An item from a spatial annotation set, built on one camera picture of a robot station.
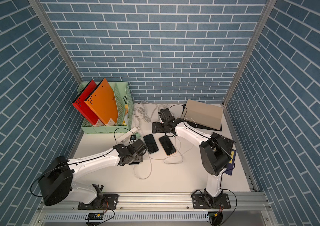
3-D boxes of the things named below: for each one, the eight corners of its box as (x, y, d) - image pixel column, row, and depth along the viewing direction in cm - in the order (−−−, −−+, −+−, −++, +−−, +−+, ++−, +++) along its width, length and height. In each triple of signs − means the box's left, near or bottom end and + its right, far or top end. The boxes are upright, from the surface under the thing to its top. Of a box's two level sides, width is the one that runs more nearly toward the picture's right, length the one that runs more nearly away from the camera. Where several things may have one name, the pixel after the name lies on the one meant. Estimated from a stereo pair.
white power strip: (118, 142, 97) (116, 140, 94) (136, 129, 105) (135, 126, 102) (121, 145, 96) (119, 143, 93) (138, 131, 103) (138, 128, 101)
